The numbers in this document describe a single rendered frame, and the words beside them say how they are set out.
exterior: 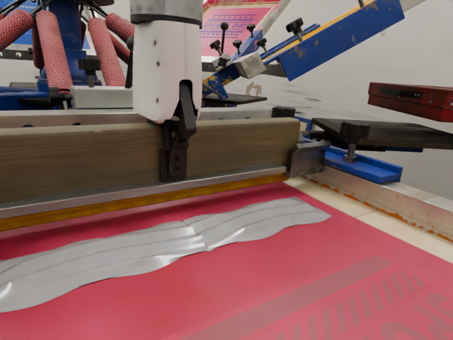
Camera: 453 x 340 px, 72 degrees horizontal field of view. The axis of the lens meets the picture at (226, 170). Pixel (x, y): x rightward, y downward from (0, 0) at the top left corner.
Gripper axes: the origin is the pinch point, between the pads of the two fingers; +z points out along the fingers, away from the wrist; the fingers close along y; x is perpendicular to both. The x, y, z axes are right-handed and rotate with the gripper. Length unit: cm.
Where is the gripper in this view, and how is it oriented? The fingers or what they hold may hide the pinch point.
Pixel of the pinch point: (166, 159)
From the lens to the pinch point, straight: 38.8
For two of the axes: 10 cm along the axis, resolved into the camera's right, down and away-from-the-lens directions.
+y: 5.3, 3.0, -7.9
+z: -0.6, 9.5, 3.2
